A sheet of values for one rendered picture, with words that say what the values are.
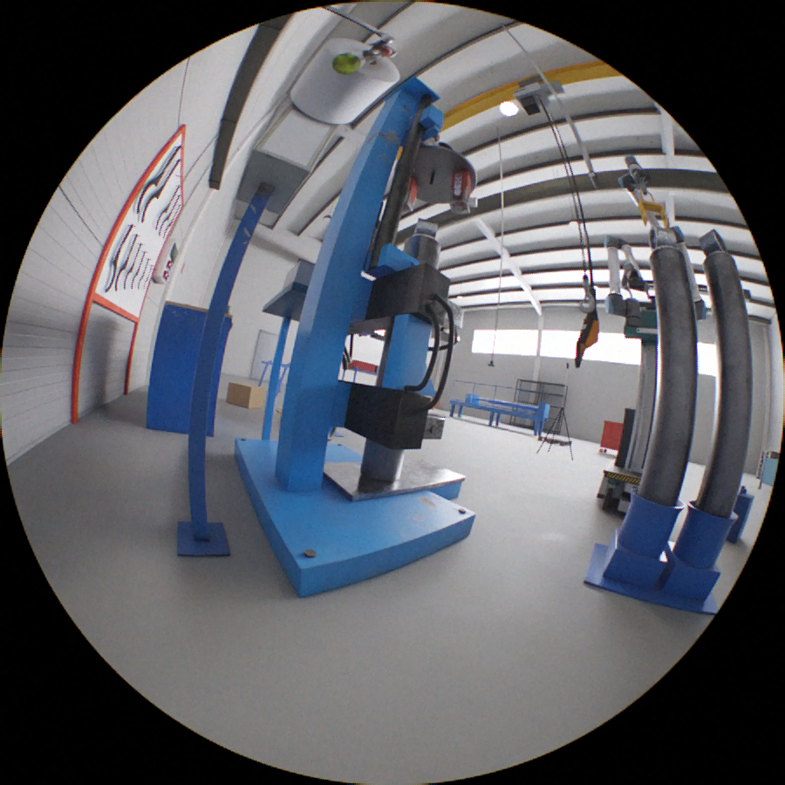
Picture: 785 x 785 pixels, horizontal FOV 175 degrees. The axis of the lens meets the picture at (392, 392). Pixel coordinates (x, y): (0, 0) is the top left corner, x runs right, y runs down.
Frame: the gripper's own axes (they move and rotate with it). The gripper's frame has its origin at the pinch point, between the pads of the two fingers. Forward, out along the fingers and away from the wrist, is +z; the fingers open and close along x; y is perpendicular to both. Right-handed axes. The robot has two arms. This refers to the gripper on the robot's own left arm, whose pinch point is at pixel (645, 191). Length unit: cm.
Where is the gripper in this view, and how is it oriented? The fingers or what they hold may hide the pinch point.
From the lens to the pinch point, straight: 190.0
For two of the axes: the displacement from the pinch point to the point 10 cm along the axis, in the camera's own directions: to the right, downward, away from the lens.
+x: -5.6, -1.0, -8.2
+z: -1.9, 9.8, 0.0
